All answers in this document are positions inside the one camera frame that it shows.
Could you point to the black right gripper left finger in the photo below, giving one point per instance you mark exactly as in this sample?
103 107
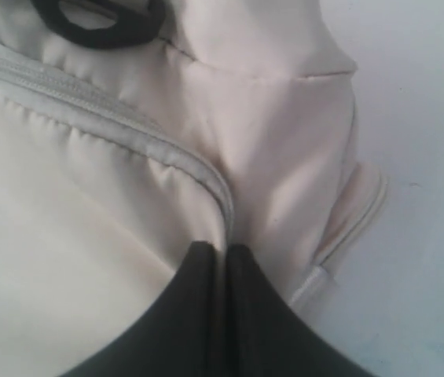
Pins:
172 337

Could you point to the cream fabric duffel bag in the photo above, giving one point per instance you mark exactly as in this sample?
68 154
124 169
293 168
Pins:
131 129

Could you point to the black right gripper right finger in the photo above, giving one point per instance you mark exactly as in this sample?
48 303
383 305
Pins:
264 336

